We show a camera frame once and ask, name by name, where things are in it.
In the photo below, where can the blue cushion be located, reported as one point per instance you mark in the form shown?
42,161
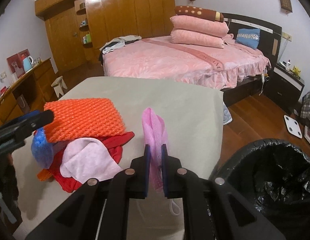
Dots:
248,37

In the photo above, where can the black white nightstand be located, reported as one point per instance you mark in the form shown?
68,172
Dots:
284,89

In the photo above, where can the blue plastic bag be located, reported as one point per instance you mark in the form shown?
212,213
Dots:
42,150

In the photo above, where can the black lined trash bin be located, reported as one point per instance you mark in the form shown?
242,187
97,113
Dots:
274,176

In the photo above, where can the white bottle on nightstand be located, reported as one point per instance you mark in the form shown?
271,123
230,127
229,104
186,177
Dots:
288,65

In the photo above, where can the orange foam net sleeve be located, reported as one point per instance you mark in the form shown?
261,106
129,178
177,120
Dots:
81,118

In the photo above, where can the light blue kettle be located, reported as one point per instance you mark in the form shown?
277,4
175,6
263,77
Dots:
27,63

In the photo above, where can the yellow plush toy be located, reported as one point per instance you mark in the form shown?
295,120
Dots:
296,71

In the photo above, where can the upper pink pillow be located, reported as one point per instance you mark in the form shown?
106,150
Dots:
218,29

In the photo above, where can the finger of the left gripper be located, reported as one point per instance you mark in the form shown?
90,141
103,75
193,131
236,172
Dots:
37,119

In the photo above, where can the wooden sideboard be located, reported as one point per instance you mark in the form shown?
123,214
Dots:
29,93

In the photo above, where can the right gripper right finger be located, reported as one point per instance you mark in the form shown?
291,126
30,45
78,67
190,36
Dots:
165,169

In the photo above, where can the pink pillow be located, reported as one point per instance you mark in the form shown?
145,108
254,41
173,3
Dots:
218,29
181,36

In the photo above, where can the white bathroom scale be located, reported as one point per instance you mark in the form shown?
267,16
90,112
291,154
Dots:
293,127

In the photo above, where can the small white wooden stool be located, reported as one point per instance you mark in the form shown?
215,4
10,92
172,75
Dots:
59,86

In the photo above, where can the red cloth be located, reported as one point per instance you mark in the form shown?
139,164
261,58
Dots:
114,146

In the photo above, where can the pink mesh cloth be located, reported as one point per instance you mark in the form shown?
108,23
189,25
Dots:
155,135

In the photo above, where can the red gift box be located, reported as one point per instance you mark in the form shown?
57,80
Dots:
15,62

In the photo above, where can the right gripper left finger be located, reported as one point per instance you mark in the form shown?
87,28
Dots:
147,160

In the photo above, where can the clothes pile on bed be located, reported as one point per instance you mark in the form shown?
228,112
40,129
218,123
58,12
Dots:
117,43

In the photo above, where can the pink covered bed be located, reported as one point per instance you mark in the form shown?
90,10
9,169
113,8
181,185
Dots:
158,58

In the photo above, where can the brown dotted bolster pillow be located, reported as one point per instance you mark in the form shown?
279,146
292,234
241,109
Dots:
197,12

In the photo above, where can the black headboard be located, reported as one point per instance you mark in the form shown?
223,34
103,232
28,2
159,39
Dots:
270,34

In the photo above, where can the wooden wardrobe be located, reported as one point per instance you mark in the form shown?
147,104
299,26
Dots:
76,29

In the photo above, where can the light pink towel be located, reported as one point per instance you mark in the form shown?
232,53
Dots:
87,158

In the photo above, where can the lower pink pillow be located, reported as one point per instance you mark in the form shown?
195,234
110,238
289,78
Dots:
181,36

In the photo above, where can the plaid bag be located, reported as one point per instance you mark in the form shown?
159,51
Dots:
305,109

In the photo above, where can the small orange foam net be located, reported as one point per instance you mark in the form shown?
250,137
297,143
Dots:
44,175

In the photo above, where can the right wall lamp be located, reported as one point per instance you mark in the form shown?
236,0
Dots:
286,5

